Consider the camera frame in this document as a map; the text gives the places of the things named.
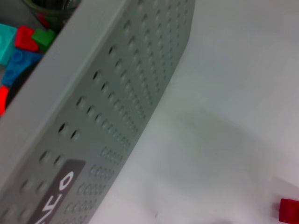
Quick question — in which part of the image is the green building brick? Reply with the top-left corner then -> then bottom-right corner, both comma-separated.
32,28 -> 57,52

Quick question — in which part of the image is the blue square building brick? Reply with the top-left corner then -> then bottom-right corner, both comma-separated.
1,48 -> 44,85

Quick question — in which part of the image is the glass teacup with black base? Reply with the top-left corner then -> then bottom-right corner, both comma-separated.
22,0 -> 82,25

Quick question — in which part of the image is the small red square brick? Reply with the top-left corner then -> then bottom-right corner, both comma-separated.
14,25 -> 40,52

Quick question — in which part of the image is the teal square building brick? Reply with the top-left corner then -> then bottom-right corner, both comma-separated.
0,23 -> 18,66

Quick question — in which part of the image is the dark red long brick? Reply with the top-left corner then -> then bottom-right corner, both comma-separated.
278,198 -> 299,224

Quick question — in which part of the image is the grey perforated storage bin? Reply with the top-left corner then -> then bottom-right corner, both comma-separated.
0,0 -> 196,224

